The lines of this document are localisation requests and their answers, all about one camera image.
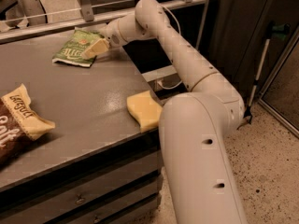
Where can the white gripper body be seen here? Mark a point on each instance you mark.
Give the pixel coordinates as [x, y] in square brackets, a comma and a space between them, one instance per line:
[109, 34]

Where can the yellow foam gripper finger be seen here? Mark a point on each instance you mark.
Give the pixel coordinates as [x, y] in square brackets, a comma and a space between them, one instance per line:
[99, 46]

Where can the green jalapeno chip bag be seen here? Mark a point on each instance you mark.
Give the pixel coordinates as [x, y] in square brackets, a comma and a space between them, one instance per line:
[71, 51]

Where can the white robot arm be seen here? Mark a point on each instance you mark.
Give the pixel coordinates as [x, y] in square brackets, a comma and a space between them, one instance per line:
[193, 124]

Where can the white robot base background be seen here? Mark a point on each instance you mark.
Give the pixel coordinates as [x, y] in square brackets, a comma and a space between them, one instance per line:
[13, 12]

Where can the brown salt chip bag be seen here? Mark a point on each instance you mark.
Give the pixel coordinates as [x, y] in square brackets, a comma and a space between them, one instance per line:
[19, 124]

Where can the yellow sponge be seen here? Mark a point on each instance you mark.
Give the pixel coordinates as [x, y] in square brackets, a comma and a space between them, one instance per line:
[145, 110]

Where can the grey wooden drawer unit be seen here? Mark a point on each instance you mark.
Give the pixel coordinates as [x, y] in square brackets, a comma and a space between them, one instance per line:
[120, 182]

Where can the reacher grabber tool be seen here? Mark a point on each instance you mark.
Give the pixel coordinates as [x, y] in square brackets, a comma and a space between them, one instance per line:
[280, 31]

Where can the grey metal table frame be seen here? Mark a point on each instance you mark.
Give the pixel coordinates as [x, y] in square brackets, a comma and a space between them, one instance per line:
[93, 16]

